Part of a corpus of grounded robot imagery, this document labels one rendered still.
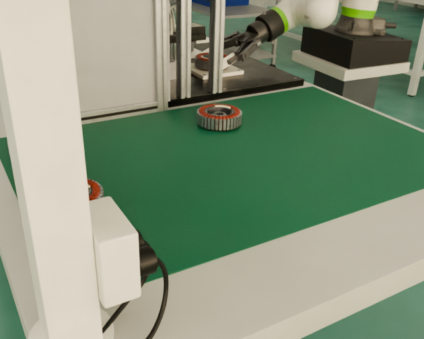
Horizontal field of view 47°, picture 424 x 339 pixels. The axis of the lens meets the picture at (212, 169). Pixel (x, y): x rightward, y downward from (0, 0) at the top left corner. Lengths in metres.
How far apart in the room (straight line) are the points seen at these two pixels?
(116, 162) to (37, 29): 0.62
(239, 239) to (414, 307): 1.23
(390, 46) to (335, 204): 1.11
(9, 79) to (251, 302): 0.42
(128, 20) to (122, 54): 0.08
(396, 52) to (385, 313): 0.94
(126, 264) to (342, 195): 0.52
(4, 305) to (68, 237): 1.38
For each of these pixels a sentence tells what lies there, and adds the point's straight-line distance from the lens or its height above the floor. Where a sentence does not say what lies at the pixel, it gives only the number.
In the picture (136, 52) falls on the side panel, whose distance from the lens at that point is 1.24.
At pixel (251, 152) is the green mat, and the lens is 1.07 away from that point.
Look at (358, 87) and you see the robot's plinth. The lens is 1.97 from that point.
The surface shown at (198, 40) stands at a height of 0.88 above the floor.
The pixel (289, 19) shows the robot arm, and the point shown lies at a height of 0.92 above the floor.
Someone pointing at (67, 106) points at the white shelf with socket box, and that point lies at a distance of 0.45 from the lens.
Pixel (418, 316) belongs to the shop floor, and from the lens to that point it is 1.90.
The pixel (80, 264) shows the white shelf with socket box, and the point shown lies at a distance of 0.54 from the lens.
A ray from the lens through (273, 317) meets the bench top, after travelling 0.66.
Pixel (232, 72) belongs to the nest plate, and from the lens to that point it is 1.55.
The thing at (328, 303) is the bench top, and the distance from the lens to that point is 0.70.
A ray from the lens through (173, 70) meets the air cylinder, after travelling 1.49.
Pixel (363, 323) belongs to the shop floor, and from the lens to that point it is 1.80.
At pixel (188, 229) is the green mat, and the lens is 0.80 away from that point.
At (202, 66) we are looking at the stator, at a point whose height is 0.80.
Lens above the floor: 1.20
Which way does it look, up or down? 27 degrees down
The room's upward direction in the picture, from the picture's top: 2 degrees clockwise
